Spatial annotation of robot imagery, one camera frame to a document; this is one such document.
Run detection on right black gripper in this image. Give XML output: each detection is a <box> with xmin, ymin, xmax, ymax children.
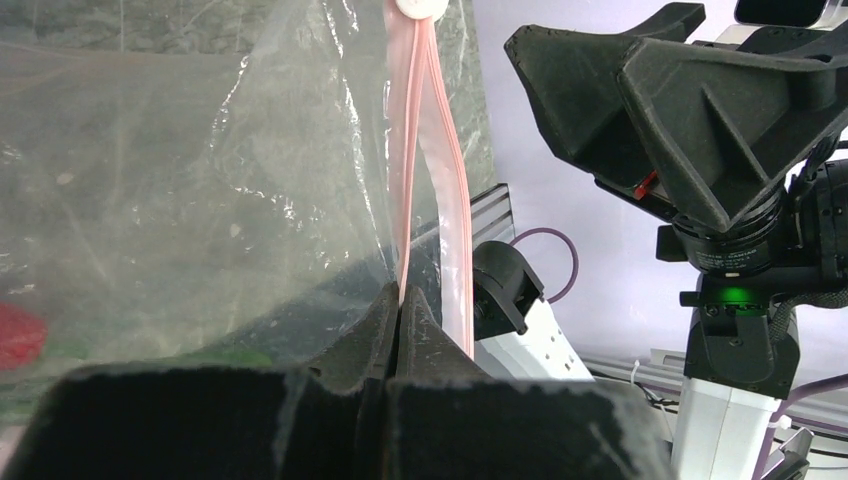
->
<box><xmin>595</xmin><ymin>26</ymin><xmax>847</xmax><ymax>312</ymax></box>

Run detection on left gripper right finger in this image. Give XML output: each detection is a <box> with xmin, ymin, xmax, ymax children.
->
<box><xmin>397</xmin><ymin>286</ymin><xmax>490</xmax><ymax>381</ymax></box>

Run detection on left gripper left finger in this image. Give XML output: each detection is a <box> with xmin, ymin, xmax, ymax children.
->
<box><xmin>291</xmin><ymin>282</ymin><xmax>400</xmax><ymax>391</ymax></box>

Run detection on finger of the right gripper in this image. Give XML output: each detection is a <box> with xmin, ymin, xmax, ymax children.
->
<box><xmin>504</xmin><ymin>2</ymin><xmax>706</xmax><ymax>199</ymax></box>

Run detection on clear zip top bag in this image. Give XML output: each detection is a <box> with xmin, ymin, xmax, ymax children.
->
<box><xmin>1</xmin><ymin>1</ymin><xmax>493</xmax><ymax>428</ymax></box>

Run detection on green cucumber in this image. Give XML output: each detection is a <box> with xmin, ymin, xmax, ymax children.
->
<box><xmin>13</xmin><ymin>339</ymin><xmax>273</xmax><ymax>379</ymax></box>

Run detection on red chili pepper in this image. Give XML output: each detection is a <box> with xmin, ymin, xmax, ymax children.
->
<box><xmin>1</xmin><ymin>303</ymin><xmax>48</xmax><ymax>371</ymax></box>

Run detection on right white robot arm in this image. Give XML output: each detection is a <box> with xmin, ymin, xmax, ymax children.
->
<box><xmin>474</xmin><ymin>1</ymin><xmax>847</xmax><ymax>479</ymax></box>

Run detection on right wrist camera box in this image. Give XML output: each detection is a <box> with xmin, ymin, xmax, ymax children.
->
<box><xmin>716</xmin><ymin>0</ymin><xmax>847</xmax><ymax>44</ymax></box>

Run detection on aluminium frame rail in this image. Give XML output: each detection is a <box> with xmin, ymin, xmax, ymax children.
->
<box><xmin>463</xmin><ymin>184</ymin><xmax>848</xmax><ymax>480</ymax></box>

